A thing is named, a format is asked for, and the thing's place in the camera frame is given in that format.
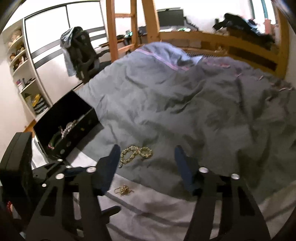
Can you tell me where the gold chain jewelry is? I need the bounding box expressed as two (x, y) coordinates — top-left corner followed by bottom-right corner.
(114, 185), (134, 196)

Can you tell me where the white sliding wardrobe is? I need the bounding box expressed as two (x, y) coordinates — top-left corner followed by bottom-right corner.
(23, 1), (108, 105)

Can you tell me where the white bookshelf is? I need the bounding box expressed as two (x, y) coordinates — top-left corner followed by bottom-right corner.
(1, 19), (52, 121)

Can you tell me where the wooden bed frame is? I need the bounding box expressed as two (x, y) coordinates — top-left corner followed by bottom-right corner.
(106, 1), (290, 79)

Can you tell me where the grey striped duvet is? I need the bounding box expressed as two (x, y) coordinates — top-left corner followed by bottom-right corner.
(67, 43), (295, 240)

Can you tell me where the wooden folding table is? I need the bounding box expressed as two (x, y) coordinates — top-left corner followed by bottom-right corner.
(99, 38), (125, 56)

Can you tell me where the blue garment on chair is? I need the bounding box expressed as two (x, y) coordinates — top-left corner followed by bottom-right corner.
(60, 27), (83, 77)

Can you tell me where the white pearl bead bracelet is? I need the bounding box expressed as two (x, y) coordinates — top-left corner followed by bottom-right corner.
(59, 119), (78, 140)

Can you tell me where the black clothes pile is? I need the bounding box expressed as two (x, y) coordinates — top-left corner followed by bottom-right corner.
(213, 13), (275, 43)

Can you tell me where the green jade bangle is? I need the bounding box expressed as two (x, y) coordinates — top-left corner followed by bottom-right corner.
(48, 131), (62, 150)

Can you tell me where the black jewelry box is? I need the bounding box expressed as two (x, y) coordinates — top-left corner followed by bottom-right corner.
(33, 90), (99, 159)

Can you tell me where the black office chair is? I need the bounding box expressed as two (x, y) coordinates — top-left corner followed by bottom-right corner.
(72, 30), (111, 84)

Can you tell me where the black computer monitor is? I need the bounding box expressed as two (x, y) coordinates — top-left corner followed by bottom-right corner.
(157, 9), (184, 27)

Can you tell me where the pale yellow crystal bracelet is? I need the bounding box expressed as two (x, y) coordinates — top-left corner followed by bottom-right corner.
(118, 145), (154, 169)

